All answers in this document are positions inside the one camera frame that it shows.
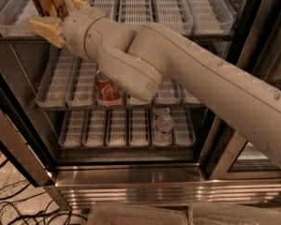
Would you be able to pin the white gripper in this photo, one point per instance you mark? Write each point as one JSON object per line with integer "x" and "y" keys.
{"x": 75, "y": 31}

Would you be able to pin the orange gold drink can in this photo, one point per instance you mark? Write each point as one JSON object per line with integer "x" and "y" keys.
{"x": 52, "y": 8}

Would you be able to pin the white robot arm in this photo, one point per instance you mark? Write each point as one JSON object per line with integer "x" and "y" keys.
{"x": 139, "y": 60}

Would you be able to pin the top shelf leftmost tray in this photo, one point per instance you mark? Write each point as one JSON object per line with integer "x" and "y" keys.
{"x": 14, "y": 19}

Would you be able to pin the front red cola can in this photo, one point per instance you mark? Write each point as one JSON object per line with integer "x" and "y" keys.
{"x": 108, "y": 94}

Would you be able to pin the open fridge door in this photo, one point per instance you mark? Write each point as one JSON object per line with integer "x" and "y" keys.
{"x": 26, "y": 134}

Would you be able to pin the right glass fridge door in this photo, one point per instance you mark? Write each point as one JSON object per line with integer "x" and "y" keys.
{"x": 256, "y": 48}

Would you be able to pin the clear plastic water bottle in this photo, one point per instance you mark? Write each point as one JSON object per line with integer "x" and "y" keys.
{"x": 162, "y": 127}

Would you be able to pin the left clear plastic bin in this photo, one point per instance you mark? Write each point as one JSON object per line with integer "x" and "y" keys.
{"x": 114, "y": 213}

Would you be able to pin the clear plastic bin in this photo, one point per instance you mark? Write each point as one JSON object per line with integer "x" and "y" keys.
{"x": 114, "y": 213}
{"x": 204, "y": 213}

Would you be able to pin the right clear plastic bin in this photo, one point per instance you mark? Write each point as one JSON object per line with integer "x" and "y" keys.
{"x": 204, "y": 213}

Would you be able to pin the bottom wire fridge shelf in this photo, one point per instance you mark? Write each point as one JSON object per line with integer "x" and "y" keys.
{"x": 129, "y": 147}

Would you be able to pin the wire fridge shelf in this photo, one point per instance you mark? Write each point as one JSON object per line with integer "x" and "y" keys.
{"x": 129, "y": 147}
{"x": 125, "y": 107}
{"x": 43, "y": 40}

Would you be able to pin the middle wire fridge shelf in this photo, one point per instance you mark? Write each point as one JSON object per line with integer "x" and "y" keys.
{"x": 125, "y": 107}

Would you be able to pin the top wire fridge shelf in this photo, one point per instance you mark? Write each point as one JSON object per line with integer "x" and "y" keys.
{"x": 43, "y": 40}

